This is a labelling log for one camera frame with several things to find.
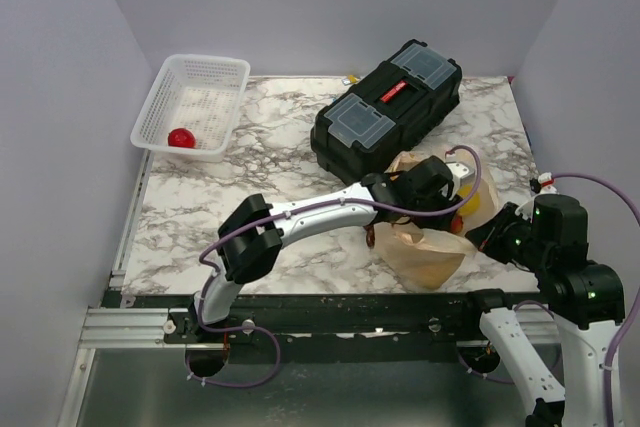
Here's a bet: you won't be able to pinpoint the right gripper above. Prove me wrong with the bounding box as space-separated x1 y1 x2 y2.
466 198 551 269

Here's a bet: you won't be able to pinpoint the translucent orange plastic bag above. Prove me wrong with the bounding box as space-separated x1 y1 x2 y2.
373 163 499 291

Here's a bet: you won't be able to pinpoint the red yellow fake fruits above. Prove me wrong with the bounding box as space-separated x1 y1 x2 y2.
449 215 464 235

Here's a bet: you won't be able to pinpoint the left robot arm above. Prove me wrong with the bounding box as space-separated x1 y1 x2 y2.
187 156 475 342

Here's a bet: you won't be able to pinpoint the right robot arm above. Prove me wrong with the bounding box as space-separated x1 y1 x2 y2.
459 194 625 426

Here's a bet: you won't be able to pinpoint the yellow fake lemon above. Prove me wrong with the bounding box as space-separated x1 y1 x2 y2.
458 185 481 218

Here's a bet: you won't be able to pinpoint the red fake fruit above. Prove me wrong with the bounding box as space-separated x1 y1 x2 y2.
167 128 196 149

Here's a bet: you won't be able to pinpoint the black plastic toolbox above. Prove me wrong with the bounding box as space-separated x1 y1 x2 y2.
310 39 462 185

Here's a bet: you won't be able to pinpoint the black base bar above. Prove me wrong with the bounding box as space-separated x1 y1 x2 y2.
99 292 488 364

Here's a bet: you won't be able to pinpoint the white plastic basket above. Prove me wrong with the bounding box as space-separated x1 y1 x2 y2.
130 54 251 162

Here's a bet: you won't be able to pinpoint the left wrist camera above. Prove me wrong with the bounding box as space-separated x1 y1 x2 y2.
445 161 476 193

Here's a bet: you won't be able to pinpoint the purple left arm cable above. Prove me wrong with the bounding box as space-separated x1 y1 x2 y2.
184 145 482 388

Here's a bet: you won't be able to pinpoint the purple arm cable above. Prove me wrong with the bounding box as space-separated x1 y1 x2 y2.
457 172 640 427
184 145 482 388

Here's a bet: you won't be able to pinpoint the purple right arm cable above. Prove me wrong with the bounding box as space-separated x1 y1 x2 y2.
457 172 640 427

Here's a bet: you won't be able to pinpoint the aluminium frame rail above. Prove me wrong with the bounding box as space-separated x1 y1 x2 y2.
79 308 185 349

